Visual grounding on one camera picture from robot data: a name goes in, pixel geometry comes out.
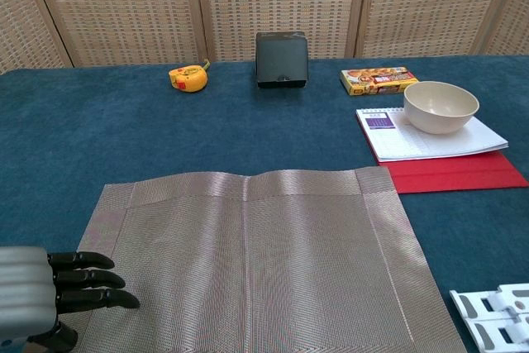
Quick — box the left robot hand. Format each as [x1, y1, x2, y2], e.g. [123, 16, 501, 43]
[0, 246, 141, 353]

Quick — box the grey-brown woven placemat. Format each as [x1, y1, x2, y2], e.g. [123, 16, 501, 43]
[76, 165, 468, 353]

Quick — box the cream white bowl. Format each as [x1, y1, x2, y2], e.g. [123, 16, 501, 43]
[403, 80, 481, 136]

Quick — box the red folder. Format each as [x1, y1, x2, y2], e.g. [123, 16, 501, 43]
[378, 150, 529, 195]

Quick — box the blue tablecloth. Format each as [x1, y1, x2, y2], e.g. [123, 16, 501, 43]
[0, 54, 529, 353]

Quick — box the yellow tape measure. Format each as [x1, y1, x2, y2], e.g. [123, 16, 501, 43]
[168, 59, 212, 93]

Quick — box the black cardboard box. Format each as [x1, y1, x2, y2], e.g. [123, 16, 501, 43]
[254, 31, 309, 91]

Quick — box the yellow curry food box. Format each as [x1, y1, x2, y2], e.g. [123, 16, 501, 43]
[340, 65, 422, 97]

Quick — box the white spiral notepad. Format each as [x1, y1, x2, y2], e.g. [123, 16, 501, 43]
[355, 107, 511, 163]

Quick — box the white folding laptop stand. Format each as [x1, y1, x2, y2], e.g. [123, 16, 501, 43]
[449, 282, 529, 353]

